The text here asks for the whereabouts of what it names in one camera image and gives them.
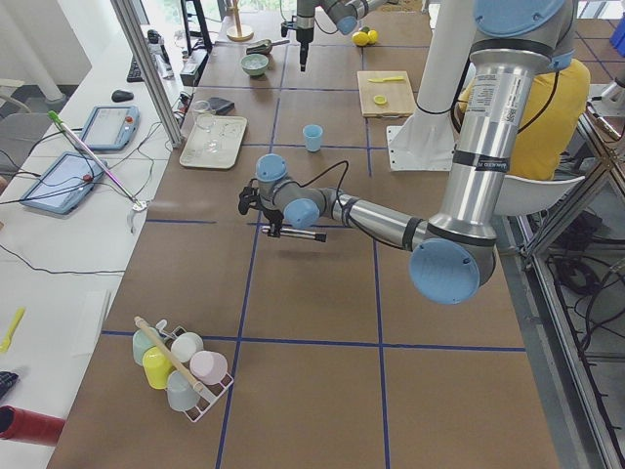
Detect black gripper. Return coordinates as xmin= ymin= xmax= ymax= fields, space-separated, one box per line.
xmin=262 ymin=208 xmax=284 ymax=238
xmin=296 ymin=28 xmax=313 ymax=72

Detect steel muddler black tip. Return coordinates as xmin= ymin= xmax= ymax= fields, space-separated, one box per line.
xmin=261 ymin=226 xmax=327 ymax=242

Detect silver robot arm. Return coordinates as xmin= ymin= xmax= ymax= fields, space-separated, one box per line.
xmin=283 ymin=0 xmax=387 ymax=72
xmin=239 ymin=1 xmax=577 ymax=304

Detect whole yellow lemon left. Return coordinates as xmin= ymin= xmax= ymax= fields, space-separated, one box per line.
xmin=352 ymin=31 xmax=369 ymax=47

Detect whole yellow lemon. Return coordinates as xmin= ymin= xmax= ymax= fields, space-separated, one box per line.
xmin=366 ymin=29 xmax=378 ymax=45
xmin=352 ymin=31 xmax=369 ymax=47

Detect wooden cup tree stand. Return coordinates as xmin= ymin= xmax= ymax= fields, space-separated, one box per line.
xmin=227 ymin=0 xmax=254 ymax=42

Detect whole yellow lemon upper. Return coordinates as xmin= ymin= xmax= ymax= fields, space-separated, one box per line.
xmin=366 ymin=29 xmax=378 ymax=45

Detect light blue plastic cup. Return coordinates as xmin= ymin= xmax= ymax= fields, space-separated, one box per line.
xmin=302 ymin=124 xmax=323 ymax=152

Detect white cup on rack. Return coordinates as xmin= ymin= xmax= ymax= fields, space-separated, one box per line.
xmin=171 ymin=332 xmax=204 ymax=363

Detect pink cup on rack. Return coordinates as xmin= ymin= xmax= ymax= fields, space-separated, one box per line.
xmin=189 ymin=351 xmax=229 ymax=385

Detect green cup on rack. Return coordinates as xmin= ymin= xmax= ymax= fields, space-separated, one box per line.
xmin=132 ymin=329 xmax=154 ymax=366

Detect yellow cup on rack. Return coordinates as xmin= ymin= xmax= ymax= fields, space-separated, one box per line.
xmin=142 ymin=347 xmax=175 ymax=390

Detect grey cup on rack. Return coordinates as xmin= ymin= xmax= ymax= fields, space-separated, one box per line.
xmin=166 ymin=370 xmax=199 ymax=411

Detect steel ice scoop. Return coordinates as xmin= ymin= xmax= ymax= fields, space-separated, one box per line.
xmin=245 ymin=39 xmax=290 ymax=56

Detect green bowl of ice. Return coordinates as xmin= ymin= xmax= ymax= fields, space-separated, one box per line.
xmin=240 ymin=54 xmax=270 ymax=77

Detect bamboo cutting board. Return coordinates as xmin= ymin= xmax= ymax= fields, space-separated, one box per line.
xmin=357 ymin=70 xmax=416 ymax=117

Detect yellow plastic knife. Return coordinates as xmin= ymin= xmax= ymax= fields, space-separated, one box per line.
xmin=367 ymin=75 xmax=405 ymax=83

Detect grey folded cloth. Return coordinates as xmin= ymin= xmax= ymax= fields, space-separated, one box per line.
xmin=208 ymin=97 xmax=234 ymax=115

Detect cream bear tray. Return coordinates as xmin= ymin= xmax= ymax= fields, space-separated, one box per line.
xmin=179 ymin=116 xmax=247 ymax=170

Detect black box with label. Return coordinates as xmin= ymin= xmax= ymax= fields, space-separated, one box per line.
xmin=180 ymin=49 xmax=209 ymax=87

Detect clear wine glass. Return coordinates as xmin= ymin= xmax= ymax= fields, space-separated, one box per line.
xmin=191 ymin=101 xmax=220 ymax=152

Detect black keyboard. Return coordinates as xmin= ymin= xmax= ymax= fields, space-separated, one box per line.
xmin=126 ymin=58 xmax=144 ymax=83

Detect black computer mouse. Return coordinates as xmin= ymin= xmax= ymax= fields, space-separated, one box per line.
xmin=110 ymin=89 xmax=134 ymax=103

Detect teach pendant far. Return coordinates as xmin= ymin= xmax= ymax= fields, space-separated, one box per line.
xmin=80 ymin=106 xmax=140 ymax=151

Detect teach pendant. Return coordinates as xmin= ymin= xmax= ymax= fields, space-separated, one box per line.
xmin=20 ymin=151 xmax=104 ymax=215
xmin=80 ymin=106 xmax=140 ymax=151

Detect teach pendant near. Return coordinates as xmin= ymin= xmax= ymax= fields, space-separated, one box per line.
xmin=20 ymin=151 xmax=104 ymax=215

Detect person in yellow shirt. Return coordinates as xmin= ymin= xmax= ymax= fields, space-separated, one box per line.
xmin=454 ymin=59 xmax=590 ymax=181

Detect red cylinder bottle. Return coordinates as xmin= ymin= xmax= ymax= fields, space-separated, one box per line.
xmin=1 ymin=405 xmax=65 ymax=447

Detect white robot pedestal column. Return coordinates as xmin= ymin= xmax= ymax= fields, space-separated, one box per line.
xmin=387 ymin=0 xmax=477 ymax=171

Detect wooden rack handle rod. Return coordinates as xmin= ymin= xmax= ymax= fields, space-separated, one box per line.
xmin=134 ymin=316 xmax=204 ymax=394

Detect white wire cup rack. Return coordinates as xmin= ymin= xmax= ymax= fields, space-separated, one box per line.
xmin=132 ymin=317 xmax=233 ymax=423

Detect aluminium frame post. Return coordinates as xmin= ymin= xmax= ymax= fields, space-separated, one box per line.
xmin=110 ymin=0 xmax=183 ymax=149

